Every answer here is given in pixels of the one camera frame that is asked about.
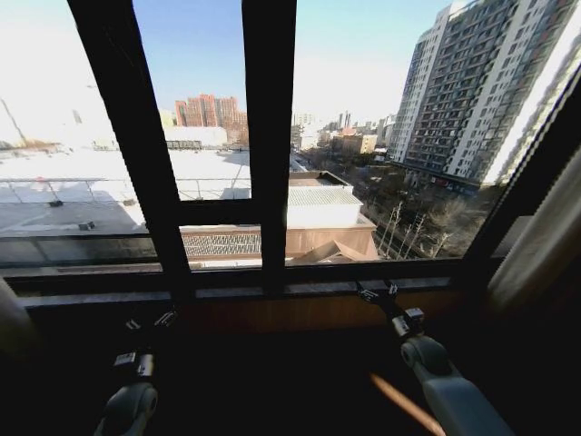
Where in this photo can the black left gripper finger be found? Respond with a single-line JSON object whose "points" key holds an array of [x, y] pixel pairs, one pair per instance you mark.
{"points": [[164, 317], [132, 324]]}

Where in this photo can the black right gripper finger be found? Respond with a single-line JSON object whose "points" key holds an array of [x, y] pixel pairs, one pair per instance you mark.
{"points": [[367, 294], [391, 287]]}

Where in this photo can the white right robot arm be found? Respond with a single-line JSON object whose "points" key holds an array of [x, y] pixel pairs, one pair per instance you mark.
{"points": [[447, 386]]}

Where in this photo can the dark stone window sill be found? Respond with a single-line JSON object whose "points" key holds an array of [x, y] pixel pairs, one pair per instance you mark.
{"points": [[227, 291]]}

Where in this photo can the low white-roofed building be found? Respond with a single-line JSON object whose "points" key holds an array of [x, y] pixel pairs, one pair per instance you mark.
{"points": [[324, 204]]}

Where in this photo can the beige curtain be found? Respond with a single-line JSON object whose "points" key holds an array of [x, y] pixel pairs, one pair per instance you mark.
{"points": [[538, 236], [16, 318]]}

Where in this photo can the red brick high-rise buildings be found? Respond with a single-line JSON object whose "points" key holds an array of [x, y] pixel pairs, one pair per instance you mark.
{"points": [[209, 111]]}

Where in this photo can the tall grey apartment tower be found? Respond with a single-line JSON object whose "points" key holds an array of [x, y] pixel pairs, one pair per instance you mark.
{"points": [[472, 82]]}

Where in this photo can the brown wooden wall panel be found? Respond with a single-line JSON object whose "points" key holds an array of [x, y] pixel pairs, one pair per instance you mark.
{"points": [[290, 313]]}

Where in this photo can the dark window frame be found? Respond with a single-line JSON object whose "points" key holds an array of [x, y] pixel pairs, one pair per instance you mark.
{"points": [[268, 136]]}

